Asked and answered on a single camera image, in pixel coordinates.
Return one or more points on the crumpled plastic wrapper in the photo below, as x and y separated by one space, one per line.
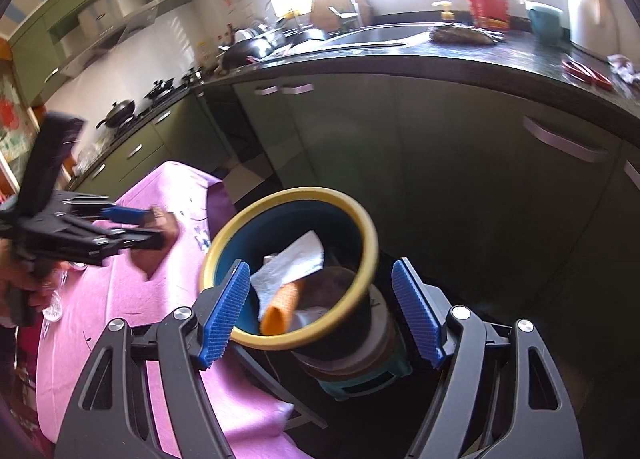
622 66

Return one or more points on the red scissors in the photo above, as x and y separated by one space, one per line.
587 71

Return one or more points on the metal folding table leg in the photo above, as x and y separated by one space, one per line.
280 389

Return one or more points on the blue bin with yellow rim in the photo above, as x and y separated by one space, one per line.
365 239

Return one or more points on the red noodle bowl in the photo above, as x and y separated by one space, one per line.
486 9

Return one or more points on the pile of black pots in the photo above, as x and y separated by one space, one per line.
270 41

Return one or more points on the clear drinking glass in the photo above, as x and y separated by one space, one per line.
54 306

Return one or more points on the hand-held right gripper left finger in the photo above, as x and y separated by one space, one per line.
227 311

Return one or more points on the person's left hand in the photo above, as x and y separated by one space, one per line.
50 276

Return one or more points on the colourful wall poster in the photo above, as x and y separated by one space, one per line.
15 119

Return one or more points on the teal mug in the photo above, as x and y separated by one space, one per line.
546 21

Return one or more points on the orange ribbed cup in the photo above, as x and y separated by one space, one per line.
281 309

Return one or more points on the brown cardboard box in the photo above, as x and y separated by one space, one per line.
345 1

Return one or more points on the small black pan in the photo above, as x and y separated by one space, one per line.
161 87

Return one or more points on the white paper tissue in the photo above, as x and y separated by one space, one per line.
295 264

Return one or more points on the pink floral tablecloth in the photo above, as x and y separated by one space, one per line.
125 299

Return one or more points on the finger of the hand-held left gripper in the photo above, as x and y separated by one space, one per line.
125 214
130 241

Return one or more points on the steel kitchen sink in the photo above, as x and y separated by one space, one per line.
380 34

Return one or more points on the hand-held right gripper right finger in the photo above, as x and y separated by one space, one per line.
415 309

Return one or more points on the white thermos jug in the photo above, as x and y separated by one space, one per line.
585 14

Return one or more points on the teal plastic stool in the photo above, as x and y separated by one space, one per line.
365 376

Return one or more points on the green wall cabinets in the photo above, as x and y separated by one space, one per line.
90 4

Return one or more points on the green kitchen base cabinets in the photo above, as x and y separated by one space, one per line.
425 164

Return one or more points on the steel range hood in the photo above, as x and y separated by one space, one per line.
107 46

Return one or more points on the small yellow and white dispenser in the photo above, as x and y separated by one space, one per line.
443 9

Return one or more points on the brown dish cloth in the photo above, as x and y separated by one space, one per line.
465 34

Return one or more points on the black wok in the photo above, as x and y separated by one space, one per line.
117 111

